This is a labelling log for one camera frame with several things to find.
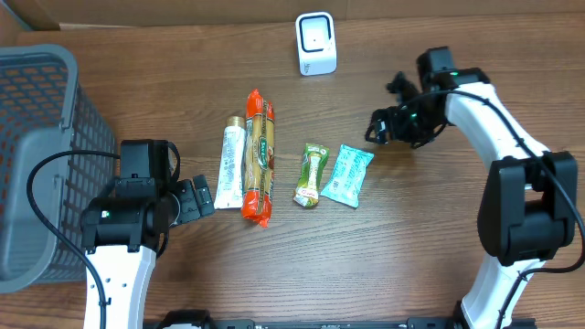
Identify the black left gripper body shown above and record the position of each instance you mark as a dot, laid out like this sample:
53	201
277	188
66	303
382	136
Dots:
186	201

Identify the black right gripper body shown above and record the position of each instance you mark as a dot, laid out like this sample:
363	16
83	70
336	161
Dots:
416	126

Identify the white tube with gold cap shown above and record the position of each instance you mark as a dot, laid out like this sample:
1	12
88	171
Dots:
230	182

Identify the teal tissue packet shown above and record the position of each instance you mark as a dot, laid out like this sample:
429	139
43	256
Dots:
348	175

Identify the green snack bar wrapper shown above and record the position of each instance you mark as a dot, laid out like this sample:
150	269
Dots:
315	157

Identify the orange biscuit roll pack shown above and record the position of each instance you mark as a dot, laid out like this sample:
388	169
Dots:
259	160

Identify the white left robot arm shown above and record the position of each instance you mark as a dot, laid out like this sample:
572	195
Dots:
125	229

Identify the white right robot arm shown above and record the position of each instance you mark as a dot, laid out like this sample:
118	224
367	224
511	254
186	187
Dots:
529	204

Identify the white barcode scanner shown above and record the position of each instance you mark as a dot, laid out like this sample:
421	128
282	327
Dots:
316	46

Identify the brown cardboard back panel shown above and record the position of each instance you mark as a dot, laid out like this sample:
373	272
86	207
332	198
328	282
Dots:
51	14

